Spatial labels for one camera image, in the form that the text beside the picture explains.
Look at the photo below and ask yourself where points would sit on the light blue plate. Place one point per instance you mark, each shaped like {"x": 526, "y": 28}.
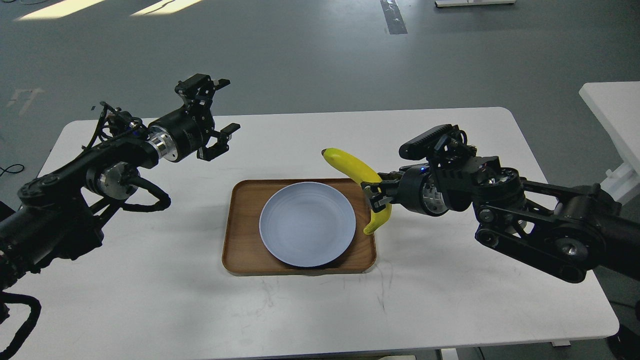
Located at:
{"x": 307, "y": 224}

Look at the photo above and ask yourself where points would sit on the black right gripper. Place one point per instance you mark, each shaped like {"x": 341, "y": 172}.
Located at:
{"x": 403, "y": 187}

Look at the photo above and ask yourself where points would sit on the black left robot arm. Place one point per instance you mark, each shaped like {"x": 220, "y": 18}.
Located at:
{"x": 63, "y": 212}

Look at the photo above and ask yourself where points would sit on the yellow banana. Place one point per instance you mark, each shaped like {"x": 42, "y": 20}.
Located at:
{"x": 357, "y": 175}

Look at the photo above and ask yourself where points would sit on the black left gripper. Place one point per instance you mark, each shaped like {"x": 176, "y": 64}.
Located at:
{"x": 188, "y": 129}

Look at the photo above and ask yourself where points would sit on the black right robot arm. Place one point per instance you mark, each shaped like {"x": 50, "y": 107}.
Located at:
{"x": 562, "y": 231}

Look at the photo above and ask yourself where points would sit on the white side table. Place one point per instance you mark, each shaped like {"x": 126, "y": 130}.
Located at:
{"x": 616, "y": 105}

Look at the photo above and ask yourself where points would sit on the wooden tray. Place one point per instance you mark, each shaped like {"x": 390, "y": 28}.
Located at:
{"x": 244, "y": 253}

